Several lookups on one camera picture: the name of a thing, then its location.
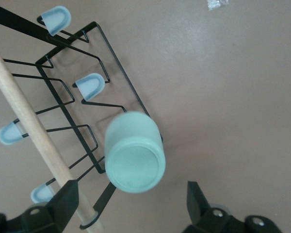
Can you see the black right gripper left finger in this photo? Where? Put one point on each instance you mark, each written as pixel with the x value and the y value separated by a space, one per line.
pixel 63 201

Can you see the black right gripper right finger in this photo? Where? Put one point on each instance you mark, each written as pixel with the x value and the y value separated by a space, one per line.
pixel 198 206

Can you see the mint green plastic cup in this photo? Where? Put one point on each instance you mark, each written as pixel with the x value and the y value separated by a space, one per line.
pixel 133 165

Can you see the brown table cover sheet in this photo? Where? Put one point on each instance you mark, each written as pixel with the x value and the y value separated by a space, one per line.
pixel 232 97

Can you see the small clear tape patch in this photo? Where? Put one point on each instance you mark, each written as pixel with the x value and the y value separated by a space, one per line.
pixel 217 4

